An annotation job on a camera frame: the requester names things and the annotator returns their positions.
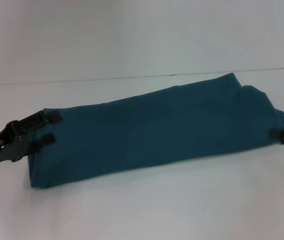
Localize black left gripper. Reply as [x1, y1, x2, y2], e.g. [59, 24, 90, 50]
[0, 109, 62, 171]

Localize blue t-shirt with pink print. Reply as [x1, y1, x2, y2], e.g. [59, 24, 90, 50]
[25, 72, 284, 190]

